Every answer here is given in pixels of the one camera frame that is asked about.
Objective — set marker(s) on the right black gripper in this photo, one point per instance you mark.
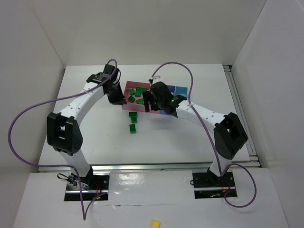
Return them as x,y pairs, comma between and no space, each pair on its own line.
147,101

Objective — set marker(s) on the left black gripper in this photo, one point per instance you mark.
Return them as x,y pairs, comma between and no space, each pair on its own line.
115,94

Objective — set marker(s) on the green L-shaped lego brick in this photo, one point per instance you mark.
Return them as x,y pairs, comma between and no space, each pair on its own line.
132,91

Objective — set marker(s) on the green lego brick bottom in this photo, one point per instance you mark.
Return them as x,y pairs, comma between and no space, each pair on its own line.
140,90

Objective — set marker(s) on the large pink container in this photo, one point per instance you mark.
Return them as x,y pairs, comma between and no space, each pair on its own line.
134,106

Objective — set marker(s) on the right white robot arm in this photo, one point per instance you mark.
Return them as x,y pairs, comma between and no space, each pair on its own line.
226,131

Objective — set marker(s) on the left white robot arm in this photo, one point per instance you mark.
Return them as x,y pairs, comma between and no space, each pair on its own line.
63,128

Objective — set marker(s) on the small pink container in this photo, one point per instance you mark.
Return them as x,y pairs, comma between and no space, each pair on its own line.
154,111

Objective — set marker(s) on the purple blue container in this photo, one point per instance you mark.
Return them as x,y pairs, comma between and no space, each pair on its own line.
172,90

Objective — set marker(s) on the yellow lego brick foreground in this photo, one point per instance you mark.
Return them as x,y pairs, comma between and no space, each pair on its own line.
155,224

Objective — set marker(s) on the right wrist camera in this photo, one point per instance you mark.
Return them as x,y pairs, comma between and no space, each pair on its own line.
154,79

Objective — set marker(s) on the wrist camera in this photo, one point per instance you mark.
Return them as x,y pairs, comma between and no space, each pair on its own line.
154,79
97,78

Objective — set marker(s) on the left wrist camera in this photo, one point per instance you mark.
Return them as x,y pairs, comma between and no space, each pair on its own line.
97,78

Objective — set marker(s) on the aluminium rail front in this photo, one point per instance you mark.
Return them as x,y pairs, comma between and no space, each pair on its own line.
153,166

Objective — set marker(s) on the aluminium rail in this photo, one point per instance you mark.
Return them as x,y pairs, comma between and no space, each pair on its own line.
253,157
153,166

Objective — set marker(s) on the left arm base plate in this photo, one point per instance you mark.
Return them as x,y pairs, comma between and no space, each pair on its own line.
97,190

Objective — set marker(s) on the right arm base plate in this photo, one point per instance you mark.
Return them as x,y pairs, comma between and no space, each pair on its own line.
205,187

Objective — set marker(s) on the aluminium rail right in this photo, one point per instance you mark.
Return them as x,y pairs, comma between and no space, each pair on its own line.
253,157

